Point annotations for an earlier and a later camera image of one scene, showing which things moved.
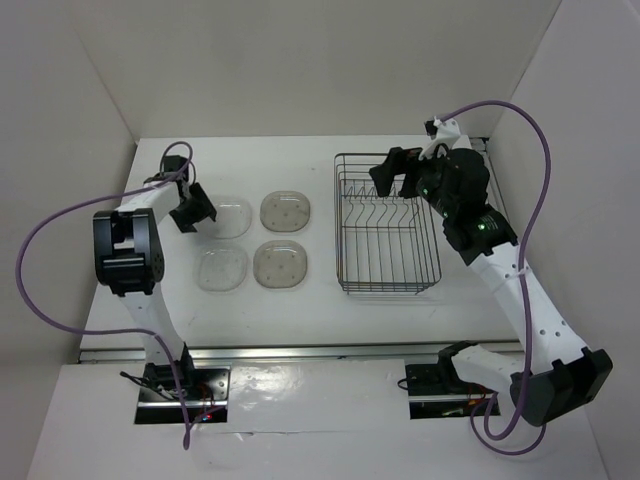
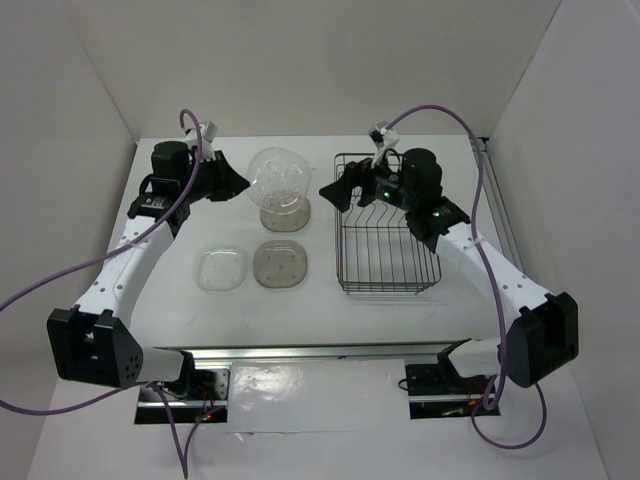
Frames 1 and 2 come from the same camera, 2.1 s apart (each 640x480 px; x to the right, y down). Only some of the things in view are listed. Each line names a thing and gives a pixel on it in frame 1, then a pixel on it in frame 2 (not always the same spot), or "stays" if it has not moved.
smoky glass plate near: [280, 264] stays
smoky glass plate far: [285, 211] stays
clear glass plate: [233, 219] -> [278, 180]
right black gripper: [396, 159] -> [339, 192]
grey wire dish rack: [386, 244] stays
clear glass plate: [221, 270] stays
